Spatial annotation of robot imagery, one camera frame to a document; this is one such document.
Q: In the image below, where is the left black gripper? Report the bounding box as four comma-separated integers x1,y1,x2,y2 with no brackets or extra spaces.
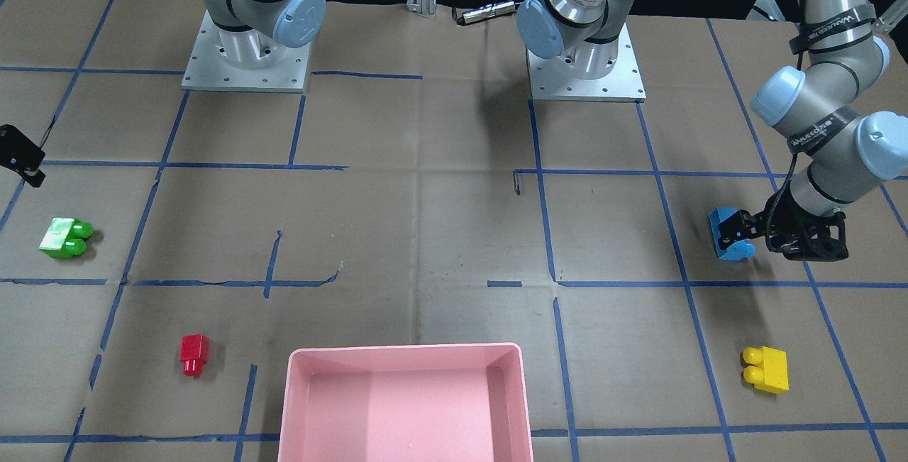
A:
714,192,849,262

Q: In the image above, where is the blue toy block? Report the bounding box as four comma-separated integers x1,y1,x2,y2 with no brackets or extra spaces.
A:
708,207,753,262

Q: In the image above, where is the green toy block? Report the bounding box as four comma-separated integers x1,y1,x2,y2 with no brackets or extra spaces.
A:
38,216,94,259

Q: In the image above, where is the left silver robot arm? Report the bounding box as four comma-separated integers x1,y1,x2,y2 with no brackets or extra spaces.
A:
516,0,906,262

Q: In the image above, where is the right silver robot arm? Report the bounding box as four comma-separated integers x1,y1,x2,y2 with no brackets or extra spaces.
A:
100,0,326,101

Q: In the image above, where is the pink plastic box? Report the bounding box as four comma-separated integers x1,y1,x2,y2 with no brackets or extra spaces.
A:
277,343,534,461

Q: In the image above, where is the yellow toy block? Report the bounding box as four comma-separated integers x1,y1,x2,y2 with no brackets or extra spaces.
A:
741,346,790,395

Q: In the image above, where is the brown paper table cover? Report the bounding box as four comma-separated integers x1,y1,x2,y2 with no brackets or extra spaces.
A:
1,0,906,461

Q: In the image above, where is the red toy block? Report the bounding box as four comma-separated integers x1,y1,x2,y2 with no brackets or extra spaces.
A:
179,333,210,378

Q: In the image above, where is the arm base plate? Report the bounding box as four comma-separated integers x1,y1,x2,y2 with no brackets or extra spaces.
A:
181,13,312,94
526,26,648,102

